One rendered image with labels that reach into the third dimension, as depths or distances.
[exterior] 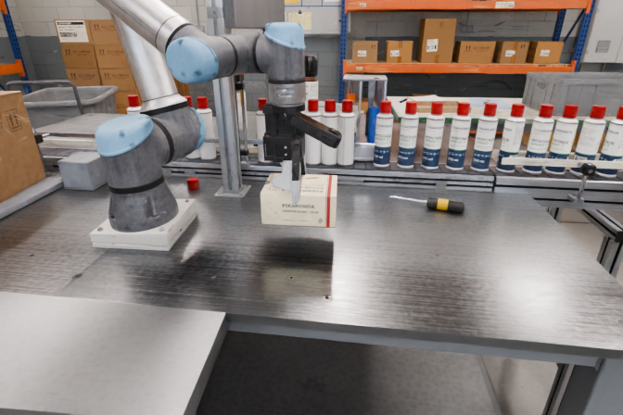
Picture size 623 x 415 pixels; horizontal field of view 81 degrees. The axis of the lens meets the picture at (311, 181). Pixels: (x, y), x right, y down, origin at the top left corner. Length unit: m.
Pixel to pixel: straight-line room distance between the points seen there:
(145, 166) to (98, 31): 3.99
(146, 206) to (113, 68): 3.96
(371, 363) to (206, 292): 0.82
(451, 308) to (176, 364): 0.46
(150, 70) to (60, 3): 5.96
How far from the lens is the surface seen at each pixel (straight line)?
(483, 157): 1.22
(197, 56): 0.65
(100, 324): 0.74
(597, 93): 2.78
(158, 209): 0.90
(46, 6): 7.02
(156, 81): 0.95
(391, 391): 1.37
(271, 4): 1.07
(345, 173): 1.15
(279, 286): 0.73
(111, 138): 0.85
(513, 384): 1.82
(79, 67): 4.95
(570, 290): 0.87
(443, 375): 1.45
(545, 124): 1.25
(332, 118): 1.13
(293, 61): 0.73
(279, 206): 0.79
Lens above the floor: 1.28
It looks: 22 degrees down
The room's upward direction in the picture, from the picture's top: straight up
